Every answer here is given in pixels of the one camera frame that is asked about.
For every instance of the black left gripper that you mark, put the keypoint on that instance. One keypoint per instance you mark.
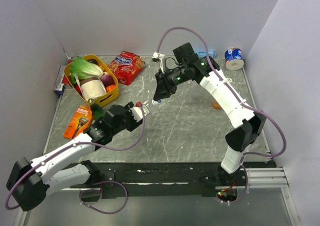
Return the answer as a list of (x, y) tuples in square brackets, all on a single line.
[(134, 123)]

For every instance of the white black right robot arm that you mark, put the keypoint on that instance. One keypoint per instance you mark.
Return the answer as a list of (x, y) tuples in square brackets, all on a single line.
[(247, 124)]

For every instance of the cream brown toy mushroom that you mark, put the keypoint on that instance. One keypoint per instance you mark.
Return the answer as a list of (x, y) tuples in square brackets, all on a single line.
[(92, 88)]

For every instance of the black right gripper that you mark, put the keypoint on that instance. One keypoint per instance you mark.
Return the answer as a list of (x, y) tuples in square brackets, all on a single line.
[(163, 90)]

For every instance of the purple toy onion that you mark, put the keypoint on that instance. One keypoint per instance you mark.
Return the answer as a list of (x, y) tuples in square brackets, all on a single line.
[(107, 80)]

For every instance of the blue wrapped toilet roll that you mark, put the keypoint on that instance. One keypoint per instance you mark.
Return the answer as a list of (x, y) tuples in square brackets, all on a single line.
[(233, 59)]

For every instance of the aluminium frame rail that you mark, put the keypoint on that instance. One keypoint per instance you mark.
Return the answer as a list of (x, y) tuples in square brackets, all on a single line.
[(267, 177)]

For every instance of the blue tissue pack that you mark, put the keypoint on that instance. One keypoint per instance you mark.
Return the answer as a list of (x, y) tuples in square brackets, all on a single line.
[(203, 54)]

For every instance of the orange razor package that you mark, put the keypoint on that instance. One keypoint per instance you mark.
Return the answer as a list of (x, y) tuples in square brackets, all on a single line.
[(81, 119)]

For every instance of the purple white box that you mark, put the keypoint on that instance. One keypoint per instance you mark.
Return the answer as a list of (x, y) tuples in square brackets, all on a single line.
[(59, 86)]

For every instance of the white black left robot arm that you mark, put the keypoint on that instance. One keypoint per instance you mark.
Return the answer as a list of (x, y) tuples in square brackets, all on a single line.
[(30, 182)]

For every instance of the orange juice plastic bottle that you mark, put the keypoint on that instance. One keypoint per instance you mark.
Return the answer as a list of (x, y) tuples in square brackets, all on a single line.
[(216, 104)]

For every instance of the orange toy fruit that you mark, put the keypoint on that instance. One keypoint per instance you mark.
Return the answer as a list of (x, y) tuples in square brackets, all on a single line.
[(110, 87)]

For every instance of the red snack bag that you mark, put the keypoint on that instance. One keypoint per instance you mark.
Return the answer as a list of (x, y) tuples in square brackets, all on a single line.
[(126, 67)]

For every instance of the green glass bottle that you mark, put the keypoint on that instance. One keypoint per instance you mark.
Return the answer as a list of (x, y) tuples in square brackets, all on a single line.
[(96, 110)]

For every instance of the green toy cabbage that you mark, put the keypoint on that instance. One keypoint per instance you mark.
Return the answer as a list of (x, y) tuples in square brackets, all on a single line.
[(84, 70)]

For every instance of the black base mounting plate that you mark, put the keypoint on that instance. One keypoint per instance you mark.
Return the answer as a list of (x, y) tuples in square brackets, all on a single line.
[(111, 191)]

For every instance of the yellow plastic basket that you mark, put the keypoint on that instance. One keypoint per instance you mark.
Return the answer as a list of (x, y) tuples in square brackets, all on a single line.
[(103, 100)]

